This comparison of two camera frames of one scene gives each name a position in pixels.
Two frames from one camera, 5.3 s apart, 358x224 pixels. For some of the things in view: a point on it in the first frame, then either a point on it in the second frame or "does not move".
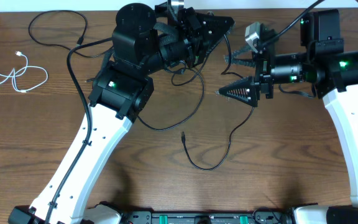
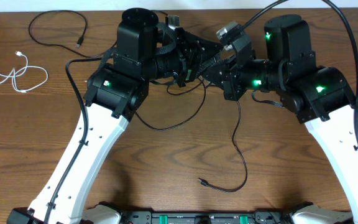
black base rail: [206, 218] does not move
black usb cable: [193, 119] to [232, 133]
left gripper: [198, 25] to [196, 52]
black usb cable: [63, 46] does not move
